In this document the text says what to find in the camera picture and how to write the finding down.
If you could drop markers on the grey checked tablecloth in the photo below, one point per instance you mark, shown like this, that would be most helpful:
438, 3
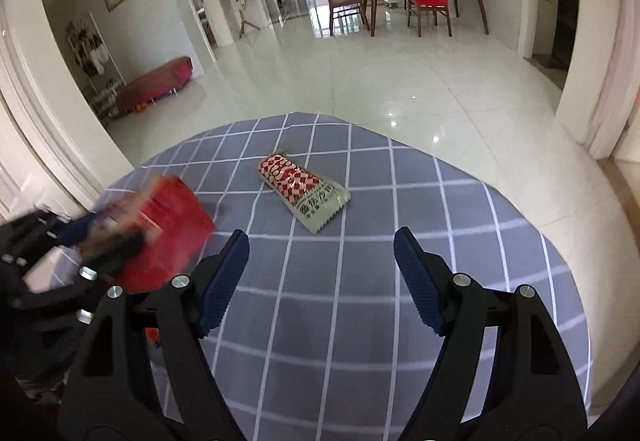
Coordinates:
350, 321

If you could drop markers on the red printed paper bag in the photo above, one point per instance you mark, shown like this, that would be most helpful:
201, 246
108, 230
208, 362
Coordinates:
170, 221

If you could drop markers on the wooden chair with cushion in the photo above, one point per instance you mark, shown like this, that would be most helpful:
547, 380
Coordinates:
345, 1

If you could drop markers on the maroon bench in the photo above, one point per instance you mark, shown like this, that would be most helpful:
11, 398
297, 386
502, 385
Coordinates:
155, 83

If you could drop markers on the wooden dining chair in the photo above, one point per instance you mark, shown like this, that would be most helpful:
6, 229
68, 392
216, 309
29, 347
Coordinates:
430, 13

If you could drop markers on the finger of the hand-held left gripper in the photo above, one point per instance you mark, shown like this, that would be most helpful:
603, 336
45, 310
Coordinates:
85, 227
115, 253

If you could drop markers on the white cabinet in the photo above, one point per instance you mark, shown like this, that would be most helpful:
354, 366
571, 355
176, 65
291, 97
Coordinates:
548, 21

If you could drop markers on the white shoe rack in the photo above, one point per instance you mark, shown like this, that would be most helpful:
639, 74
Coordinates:
92, 51

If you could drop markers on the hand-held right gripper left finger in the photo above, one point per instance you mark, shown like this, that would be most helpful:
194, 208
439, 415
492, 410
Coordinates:
220, 291

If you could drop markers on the red white checked sauce packet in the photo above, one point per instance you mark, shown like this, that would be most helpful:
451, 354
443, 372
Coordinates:
300, 191

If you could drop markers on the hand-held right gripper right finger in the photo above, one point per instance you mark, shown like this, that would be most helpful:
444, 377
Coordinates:
417, 281

